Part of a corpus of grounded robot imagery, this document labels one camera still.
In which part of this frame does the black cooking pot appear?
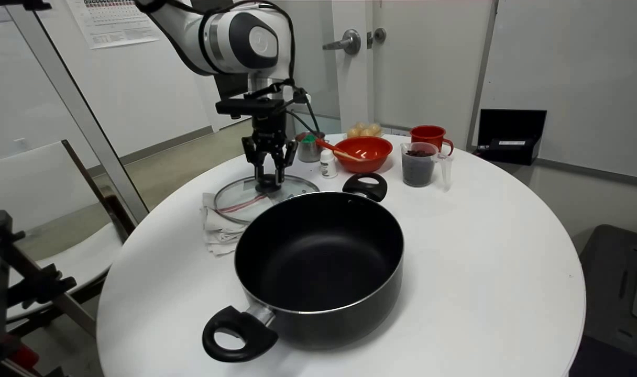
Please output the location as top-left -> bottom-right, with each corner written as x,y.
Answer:
202,172 -> 405,363

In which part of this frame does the dark grey bin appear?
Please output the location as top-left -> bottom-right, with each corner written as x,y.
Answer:
569,224 -> 637,377

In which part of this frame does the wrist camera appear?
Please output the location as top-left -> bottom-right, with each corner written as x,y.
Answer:
215,97 -> 285,119

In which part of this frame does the white chair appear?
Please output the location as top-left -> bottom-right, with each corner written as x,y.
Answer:
0,139 -> 138,337

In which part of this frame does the glass pot lid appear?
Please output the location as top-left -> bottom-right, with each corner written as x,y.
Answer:
214,174 -> 321,225

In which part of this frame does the metal cup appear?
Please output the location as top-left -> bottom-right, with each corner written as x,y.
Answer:
296,131 -> 326,163

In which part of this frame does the red mug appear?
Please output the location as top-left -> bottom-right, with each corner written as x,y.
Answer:
410,125 -> 454,157

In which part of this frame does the door lever handle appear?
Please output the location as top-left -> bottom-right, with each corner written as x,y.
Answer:
322,29 -> 362,56

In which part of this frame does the container of yellow balls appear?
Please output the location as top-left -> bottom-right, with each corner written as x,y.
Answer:
346,121 -> 384,139

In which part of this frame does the white cloth with red stripe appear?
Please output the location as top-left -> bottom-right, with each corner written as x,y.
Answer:
200,192 -> 246,257

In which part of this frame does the orange bowl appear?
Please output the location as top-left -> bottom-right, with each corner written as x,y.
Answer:
332,136 -> 393,174

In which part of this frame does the wooden spoon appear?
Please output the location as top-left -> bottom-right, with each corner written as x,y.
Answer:
315,138 -> 367,162

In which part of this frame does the door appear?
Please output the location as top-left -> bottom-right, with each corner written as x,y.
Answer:
331,0 -> 496,151

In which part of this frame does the clear measuring cup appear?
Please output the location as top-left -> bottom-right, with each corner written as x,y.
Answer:
400,142 -> 440,188

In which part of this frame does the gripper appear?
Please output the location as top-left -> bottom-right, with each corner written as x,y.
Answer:
241,112 -> 299,184

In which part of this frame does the wall calendar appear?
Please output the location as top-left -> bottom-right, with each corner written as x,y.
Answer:
66,0 -> 162,50

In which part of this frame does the black open case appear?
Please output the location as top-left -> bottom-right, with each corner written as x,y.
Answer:
474,108 -> 548,167

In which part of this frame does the small white bottle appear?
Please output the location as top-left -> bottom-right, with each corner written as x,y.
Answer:
320,149 -> 338,179

